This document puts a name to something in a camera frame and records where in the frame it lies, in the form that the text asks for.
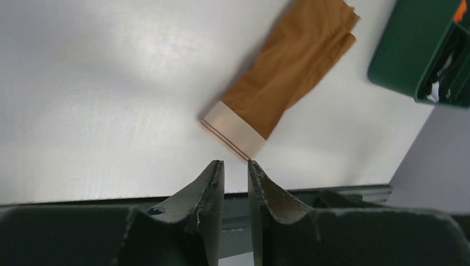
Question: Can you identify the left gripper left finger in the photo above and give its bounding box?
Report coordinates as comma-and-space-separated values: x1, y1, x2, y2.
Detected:
149, 160, 224, 265

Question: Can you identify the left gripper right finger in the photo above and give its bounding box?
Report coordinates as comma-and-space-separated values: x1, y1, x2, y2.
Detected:
248, 160, 313, 265

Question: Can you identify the brown underwear beige waistband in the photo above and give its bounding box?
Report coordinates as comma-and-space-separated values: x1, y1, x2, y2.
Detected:
200, 0, 360, 162

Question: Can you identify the green divided plastic tray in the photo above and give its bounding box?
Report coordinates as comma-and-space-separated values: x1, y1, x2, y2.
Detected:
367, 1, 469, 109

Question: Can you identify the black white rolled underwear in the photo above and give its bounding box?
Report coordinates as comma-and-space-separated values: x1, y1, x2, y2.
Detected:
421, 33, 467, 103

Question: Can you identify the orange rolled underwear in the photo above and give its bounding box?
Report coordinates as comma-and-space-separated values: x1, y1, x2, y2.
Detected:
453, 0, 467, 23

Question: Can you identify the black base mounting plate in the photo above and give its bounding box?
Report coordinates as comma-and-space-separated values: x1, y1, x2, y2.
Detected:
0, 185, 394, 258

